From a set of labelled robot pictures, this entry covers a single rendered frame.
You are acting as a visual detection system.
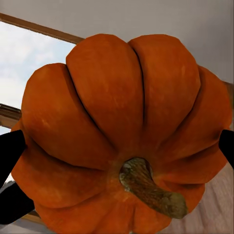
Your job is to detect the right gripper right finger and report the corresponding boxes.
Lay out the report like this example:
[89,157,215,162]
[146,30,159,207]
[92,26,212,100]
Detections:
[218,130,234,169]

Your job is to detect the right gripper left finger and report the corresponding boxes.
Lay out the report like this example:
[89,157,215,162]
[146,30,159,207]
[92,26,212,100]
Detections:
[0,130,26,189]

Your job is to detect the pumpkin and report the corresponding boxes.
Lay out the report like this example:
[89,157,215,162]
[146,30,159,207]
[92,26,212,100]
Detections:
[11,34,233,234]

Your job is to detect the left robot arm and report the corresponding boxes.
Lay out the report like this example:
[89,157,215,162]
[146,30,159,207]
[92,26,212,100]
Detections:
[0,181,35,229]

